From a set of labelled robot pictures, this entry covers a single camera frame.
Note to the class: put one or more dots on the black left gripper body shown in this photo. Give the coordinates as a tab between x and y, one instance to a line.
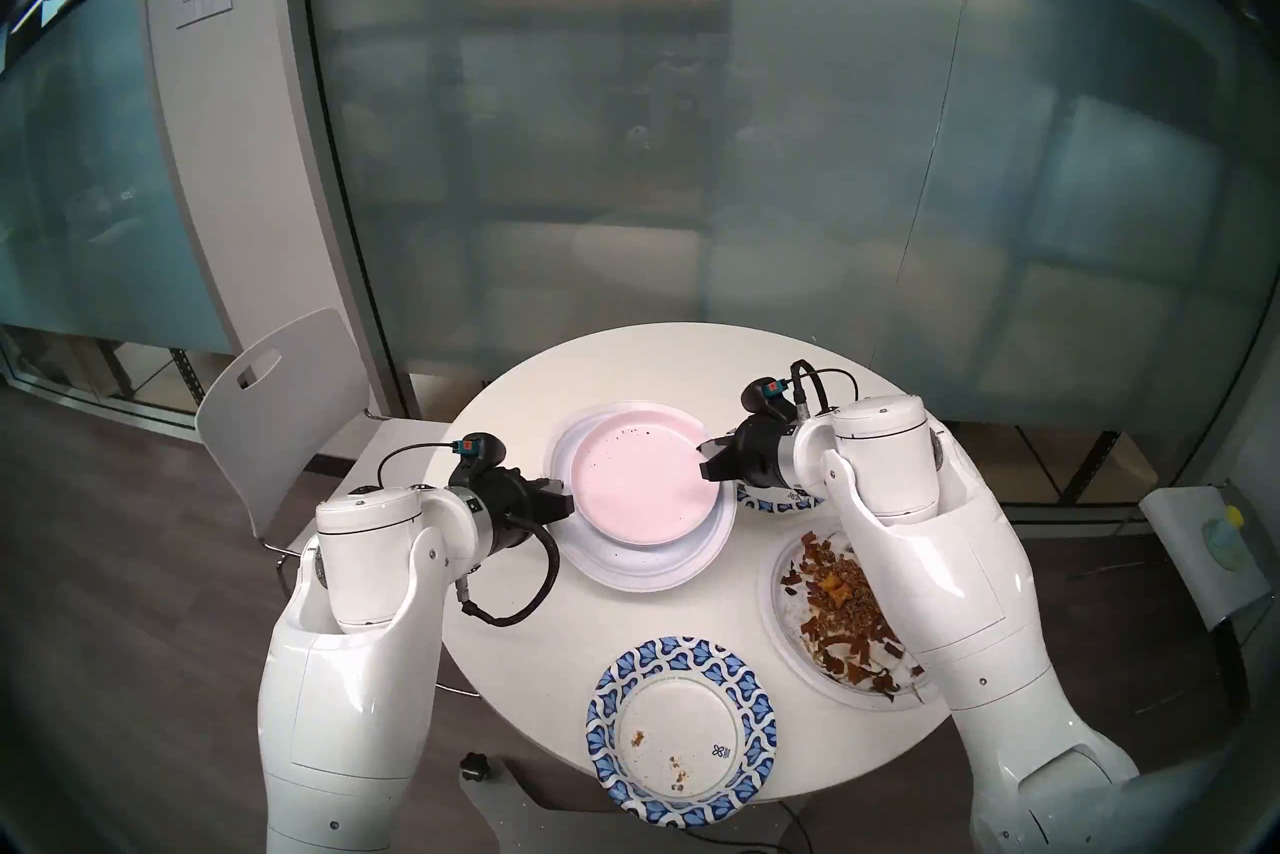
505	507

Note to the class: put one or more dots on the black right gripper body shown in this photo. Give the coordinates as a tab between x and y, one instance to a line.
765	447

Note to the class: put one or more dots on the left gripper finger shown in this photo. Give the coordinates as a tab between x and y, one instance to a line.
555	490
558	510

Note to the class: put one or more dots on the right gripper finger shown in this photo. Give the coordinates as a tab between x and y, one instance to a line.
718	449
724	471

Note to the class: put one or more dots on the pink plate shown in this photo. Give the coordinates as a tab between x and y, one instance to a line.
640	477

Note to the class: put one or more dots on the plain white paper plate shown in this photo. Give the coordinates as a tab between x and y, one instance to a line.
640	570

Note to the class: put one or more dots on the white paper plate with leftovers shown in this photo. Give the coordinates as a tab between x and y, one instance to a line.
790	652

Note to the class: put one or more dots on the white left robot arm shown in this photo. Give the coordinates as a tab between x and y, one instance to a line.
340	662

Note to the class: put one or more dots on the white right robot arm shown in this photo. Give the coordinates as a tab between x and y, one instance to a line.
950	582

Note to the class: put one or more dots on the small blue patterned paper bowl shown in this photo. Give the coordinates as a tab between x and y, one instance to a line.
775	502

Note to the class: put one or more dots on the large blue patterned paper plate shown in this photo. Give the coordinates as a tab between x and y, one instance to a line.
680	732

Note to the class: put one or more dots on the white chair with black legs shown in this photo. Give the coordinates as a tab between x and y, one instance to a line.
1205	562

